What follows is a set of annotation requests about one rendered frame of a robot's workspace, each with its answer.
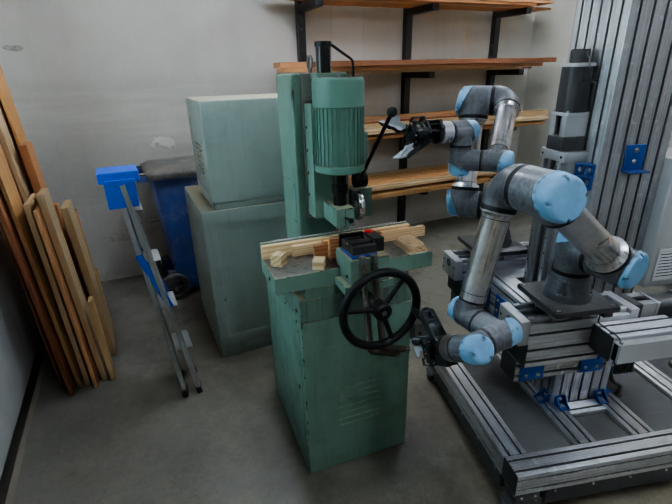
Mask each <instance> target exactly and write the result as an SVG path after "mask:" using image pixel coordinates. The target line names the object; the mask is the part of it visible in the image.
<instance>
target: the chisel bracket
mask: <svg viewBox="0 0 672 504"><path fill-rule="evenodd" d="M345 217H348V218H353V219H354V207H352V206H351V205H349V204H348V203H347V205H344V206H336V205H334V204H333V199H332V200H324V218H325V219H326V220H328V221H329V222H330V223H331V224H333V225H334V226H335V227H336V228H343V227H349V226H354V222H353V223H352V224H350V223H349V222H348V220H345V219H344V218H345Z"/></svg>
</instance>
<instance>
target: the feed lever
mask: <svg viewBox="0 0 672 504"><path fill-rule="evenodd" d="M387 115H388V116H387V119H386V121H385V123H384V125H383V127H382V129H381V131H380V134H379V136H378V138H377V140H376V142H375V144H374V146H373V149H372V151H371V153H370V155H369V157H368V159H367V161H366V163H365V166H364V171H362V172H359V173H356V174H352V177H351V181H352V185H353V187H354V188H359V187H366V186H367V185H368V175H367V173H366V170H367V168H368V166H369V164H370V162H371V160H372V157H373V155H374V153H375V151H376V149H377V147H378V145H379V143H380V141H381V139H382V137H383V135H384V133H385V130H386V128H387V126H388V124H389V122H390V120H391V118H392V117H395V116H396V115H397V108H396V107H394V106H391V107H389V108H388V109H387Z"/></svg>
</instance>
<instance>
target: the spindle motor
mask: <svg viewBox="0 0 672 504"><path fill-rule="evenodd" d="M311 89H312V107H313V108H312V112H313V136H314V160H315V171H316V172H317V173H321V174H325V175H335V176H340V175H351V174H356V173H359V172H362V171H364V166H365V163H364V105H365V80H364V78H363V77H319V78H313V79H312V81H311Z"/></svg>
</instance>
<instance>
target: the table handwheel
mask: <svg viewBox="0 0 672 504"><path fill-rule="evenodd" d="M382 277H395V278H398V279H400V280H399V281H398V283H397V284H396V286H395V287H394V289H393V290H392V291H391V293H390V294H389V295H388V296H387V298H386V299H385V300H383V299H377V298H376V297H375V296H374V295H373V294H372V293H371V292H370V291H369V302H368V303H369V306H370V308H363V309H349V307H350V304H351V302H352V300H353V298H354V297H355V295H356V294H357V293H358V292H359V291H360V289H362V288H363V287H364V286H365V285H366V284H368V283H369V282H371V281H373V280H376V279H378V278H382ZM404 282H405V283H406V284H407V285H408V287H409V288H410V291H411V294H412V307H411V309H412V308H413V307H415V308H416V309H418V310H420V306H421V295H420V290H419V287H418V285H417V283H416V282H415V280H414V279H413V278H412V277H411V276H410V275H409V274H408V273H406V272H404V271H402V270H399V269H395V268H381V269H377V270H374V271H371V272H369V273H367V274H365V275H364V276H362V277H361V278H359V279H358V280H357V281H356V282H355V283H354V284H353V285H352V286H351V287H350V288H349V290H348V291H347V292H346V294H345V296H344V298H343V300H342V302H341V305H340V310H339V325H340V329H341V331H342V334H343V335H344V337H345V338H346V339H347V340H348V341H349V342H350V343H351V344H352V345H354V346H356V347H358V348H361V349H365V350H377V349H382V348H385V347H388V346H390V345H392V344H394V343H396V342H397V341H399V340H400V339H401V338H402V337H404V336H405V335H406V334H407V333H408V331H409V330H410V329H411V328H412V326H413V325H414V323H415V321H416V319H417V318H416V316H415V315H414V314H413V312H412V311H410V314H409V316H408V318H407V320H406V321H405V323H404V324H403V325H402V327H401V328H400V329H399V330H397V331H396V332H395V333H394V334H393V332H392V330H391V327H390V325H389V322H388V318H389V317H390V316H391V314H392V308H391V306H390V305H389V303H390V301H391V300H392V299H393V297H394V296H395V294H396V293H397V291H398V290H399V289H400V287H401V286H402V285H403V283H404ZM358 294H359V295H360V296H361V298H362V293H358ZM367 313H372V315H373V316H374V317H375V318H376V319H377V320H379V321H383V323H384V325H385V327H386V330H387V333H388V335H389V337H387V338H385V339H382V340H378V341H365V340H362V339H359V338H358V337H356V336H355V335H354V334H353V333H352V331H351V330H350V328H349V325H348V315H351V314H367Z"/></svg>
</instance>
